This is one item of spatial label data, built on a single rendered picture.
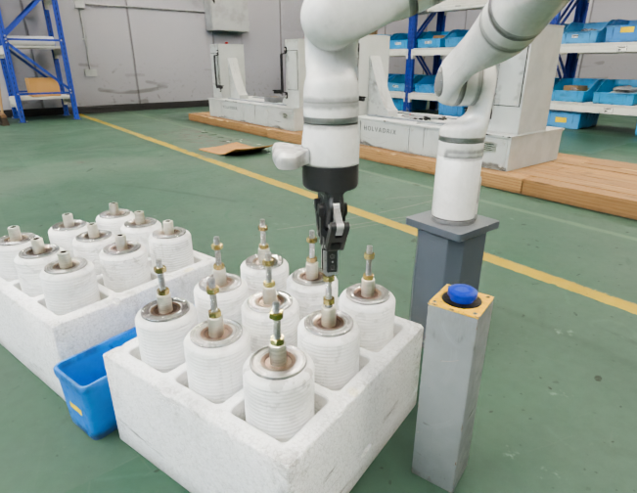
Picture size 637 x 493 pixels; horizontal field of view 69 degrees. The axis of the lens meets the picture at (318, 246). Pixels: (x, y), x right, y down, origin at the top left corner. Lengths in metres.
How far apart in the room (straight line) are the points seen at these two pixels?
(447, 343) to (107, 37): 6.72
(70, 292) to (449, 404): 0.70
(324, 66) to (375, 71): 2.88
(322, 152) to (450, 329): 0.29
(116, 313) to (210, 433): 0.42
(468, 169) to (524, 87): 1.72
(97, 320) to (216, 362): 0.38
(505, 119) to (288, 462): 2.36
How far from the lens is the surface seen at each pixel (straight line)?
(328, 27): 0.56
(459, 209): 1.00
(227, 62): 5.25
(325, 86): 0.57
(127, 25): 7.20
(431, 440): 0.78
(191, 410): 0.69
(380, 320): 0.77
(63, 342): 0.99
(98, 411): 0.93
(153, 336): 0.76
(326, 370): 0.70
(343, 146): 0.58
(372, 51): 3.54
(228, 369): 0.68
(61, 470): 0.94
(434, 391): 0.72
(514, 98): 2.70
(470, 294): 0.65
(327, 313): 0.69
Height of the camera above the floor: 0.62
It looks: 22 degrees down
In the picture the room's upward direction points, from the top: straight up
